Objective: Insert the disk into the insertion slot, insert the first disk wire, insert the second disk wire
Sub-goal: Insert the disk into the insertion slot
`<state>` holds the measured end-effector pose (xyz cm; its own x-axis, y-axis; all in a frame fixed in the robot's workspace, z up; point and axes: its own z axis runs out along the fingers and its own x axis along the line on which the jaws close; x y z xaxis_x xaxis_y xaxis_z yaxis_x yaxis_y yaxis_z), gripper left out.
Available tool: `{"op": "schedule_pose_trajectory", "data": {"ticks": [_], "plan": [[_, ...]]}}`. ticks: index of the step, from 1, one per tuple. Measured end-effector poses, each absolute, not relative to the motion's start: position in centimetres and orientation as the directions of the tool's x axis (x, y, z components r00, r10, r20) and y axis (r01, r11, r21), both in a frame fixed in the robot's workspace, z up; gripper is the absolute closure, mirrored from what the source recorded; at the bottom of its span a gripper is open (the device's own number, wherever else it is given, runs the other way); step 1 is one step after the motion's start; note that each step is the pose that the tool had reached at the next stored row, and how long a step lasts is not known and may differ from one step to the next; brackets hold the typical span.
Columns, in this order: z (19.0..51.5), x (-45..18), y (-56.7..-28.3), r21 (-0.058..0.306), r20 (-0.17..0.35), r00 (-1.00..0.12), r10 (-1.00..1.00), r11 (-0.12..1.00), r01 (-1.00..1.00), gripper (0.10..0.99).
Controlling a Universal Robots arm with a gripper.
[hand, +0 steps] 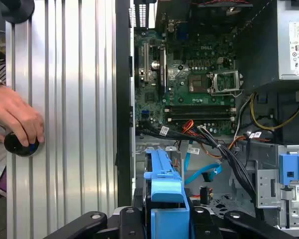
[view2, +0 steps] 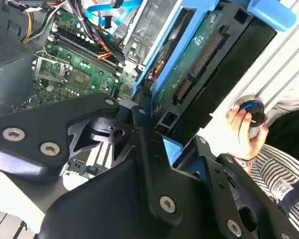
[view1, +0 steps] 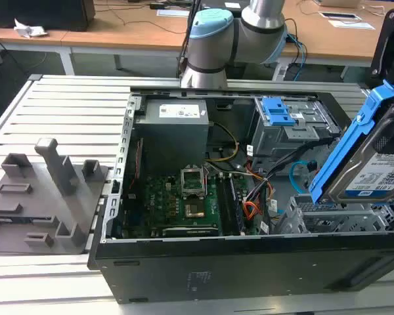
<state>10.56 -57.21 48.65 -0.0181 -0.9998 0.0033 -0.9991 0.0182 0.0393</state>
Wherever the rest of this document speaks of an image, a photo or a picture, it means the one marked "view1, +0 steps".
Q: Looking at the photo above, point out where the hard disk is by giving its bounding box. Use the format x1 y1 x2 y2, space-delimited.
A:
308 78 394 207

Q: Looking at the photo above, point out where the blue disk wire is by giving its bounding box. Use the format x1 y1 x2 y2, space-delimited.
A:
288 159 320 195

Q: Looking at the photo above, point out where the grey metal disk bay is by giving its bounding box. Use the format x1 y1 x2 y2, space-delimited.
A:
271 193 394 236

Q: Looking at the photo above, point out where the white paper sheet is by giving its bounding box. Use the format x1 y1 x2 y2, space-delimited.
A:
327 19 376 32
156 9 191 18

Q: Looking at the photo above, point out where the blue plastic drive latch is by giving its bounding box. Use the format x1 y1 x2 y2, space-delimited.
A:
262 96 297 127

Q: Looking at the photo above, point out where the grey metal drive cage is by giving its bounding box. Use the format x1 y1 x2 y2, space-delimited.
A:
251 96 344 167

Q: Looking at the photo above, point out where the black RAM stick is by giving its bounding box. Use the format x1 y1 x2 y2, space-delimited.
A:
229 174 245 234

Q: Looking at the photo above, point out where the grey power supply unit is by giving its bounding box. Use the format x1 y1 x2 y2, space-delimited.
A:
133 98 211 167

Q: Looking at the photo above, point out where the metal socket cover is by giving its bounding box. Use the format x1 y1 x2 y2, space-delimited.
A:
180 166 207 198

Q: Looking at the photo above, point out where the wooden desk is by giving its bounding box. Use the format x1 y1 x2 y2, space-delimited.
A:
0 12 70 50
60 0 394 60

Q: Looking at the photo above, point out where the black graphics card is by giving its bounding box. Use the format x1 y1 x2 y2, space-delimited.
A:
162 224 219 238

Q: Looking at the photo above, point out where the green motherboard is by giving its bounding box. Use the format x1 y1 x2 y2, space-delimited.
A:
122 163 267 239

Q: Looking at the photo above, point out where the black open PC case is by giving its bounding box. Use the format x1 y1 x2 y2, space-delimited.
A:
87 85 394 305

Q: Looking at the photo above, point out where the black box on desk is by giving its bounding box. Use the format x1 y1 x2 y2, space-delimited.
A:
0 0 97 32

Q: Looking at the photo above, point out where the grey parts rack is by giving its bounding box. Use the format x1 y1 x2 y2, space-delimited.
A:
0 137 111 255

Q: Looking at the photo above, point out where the crumpled white paper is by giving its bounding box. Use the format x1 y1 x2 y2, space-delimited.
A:
13 18 49 39

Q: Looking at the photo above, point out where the blue network cable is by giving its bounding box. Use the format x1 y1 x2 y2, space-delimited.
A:
287 33 309 81

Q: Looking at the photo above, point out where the black disk wire bundle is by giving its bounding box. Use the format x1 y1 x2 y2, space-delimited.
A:
245 136 333 206

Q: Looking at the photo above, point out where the yellow wire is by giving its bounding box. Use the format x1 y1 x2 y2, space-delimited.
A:
206 121 240 163

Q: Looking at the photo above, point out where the black arm base cable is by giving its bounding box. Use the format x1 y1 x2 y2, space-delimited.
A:
177 0 200 79

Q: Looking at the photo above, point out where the orange flat wire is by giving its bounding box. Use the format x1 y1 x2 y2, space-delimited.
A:
243 183 267 224

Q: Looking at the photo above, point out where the thin red wire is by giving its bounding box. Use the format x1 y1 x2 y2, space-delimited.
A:
135 137 144 195

